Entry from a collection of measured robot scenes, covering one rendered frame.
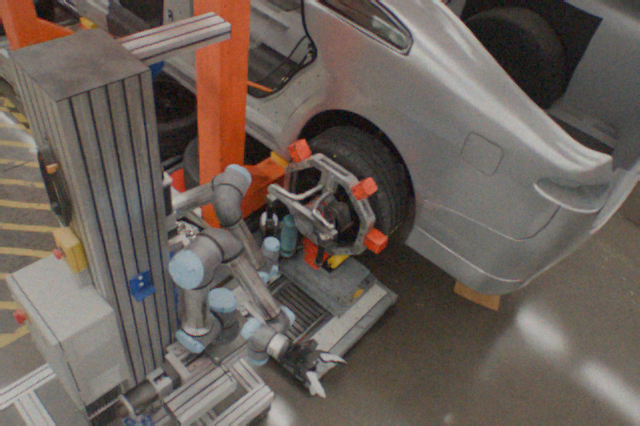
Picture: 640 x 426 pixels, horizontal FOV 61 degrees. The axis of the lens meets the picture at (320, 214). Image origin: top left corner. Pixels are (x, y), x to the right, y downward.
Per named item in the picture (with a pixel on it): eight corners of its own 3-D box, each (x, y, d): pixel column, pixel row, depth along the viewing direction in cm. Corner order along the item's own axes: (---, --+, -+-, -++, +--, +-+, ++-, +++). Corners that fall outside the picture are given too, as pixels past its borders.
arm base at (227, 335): (217, 352, 219) (217, 339, 212) (195, 326, 226) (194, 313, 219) (247, 331, 228) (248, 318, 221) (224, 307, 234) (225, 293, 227)
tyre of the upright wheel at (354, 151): (315, 106, 290) (313, 202, 333) (284, 123, 276) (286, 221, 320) (420, 154, 258) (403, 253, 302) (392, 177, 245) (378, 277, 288)
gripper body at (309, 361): (318, 370, 182) (287, 351, 186) (323, 355, 177) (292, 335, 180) (306, 386, 177) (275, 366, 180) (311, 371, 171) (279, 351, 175)
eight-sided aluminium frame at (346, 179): (361, 267, 290) (383, 194, 251) (353, 274, 286) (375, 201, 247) (287, 211, 311) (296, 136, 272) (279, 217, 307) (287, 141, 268)
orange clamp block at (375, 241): (371, 236, 274) (385, 246, 271) (361, 244, 269) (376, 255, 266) (374, 227, 269) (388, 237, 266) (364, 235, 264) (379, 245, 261)
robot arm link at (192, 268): (224, 333, 214) (225, 244, 175) (198, 362, 204) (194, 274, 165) (199, 318, 217) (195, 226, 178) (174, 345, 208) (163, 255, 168)
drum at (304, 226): (338, 220, 284) (343, 201, 273) (311, 241, 271) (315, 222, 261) (318, 205, 289) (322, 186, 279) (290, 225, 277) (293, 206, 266)
